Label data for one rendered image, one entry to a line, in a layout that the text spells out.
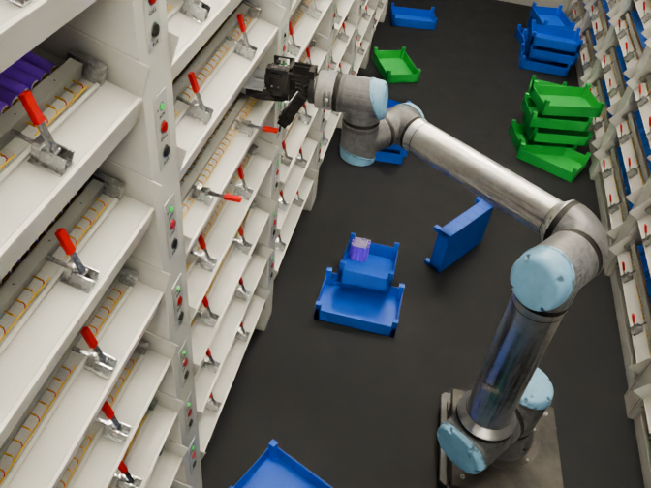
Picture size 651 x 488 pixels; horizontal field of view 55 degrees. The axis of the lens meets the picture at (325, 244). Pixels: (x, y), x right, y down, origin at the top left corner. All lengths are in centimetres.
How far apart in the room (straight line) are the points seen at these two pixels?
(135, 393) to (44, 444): 29
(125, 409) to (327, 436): 96
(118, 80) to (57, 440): 50
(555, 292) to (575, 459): 106
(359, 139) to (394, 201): 138
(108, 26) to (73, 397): 52
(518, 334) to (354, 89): 65
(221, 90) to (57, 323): 61
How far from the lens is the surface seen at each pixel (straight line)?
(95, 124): 84
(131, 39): 86
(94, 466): 117
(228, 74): 134
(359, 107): 148
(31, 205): 73
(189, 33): 106
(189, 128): 116
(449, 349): 234
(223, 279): 166
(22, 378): 82
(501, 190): 146
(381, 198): 289
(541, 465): 202
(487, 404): 158
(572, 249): 130
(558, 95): 354
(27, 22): 67
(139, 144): 94
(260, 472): 198
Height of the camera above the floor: 176
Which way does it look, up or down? 43 degrees down
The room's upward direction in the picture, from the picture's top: 7 degrees clockwise
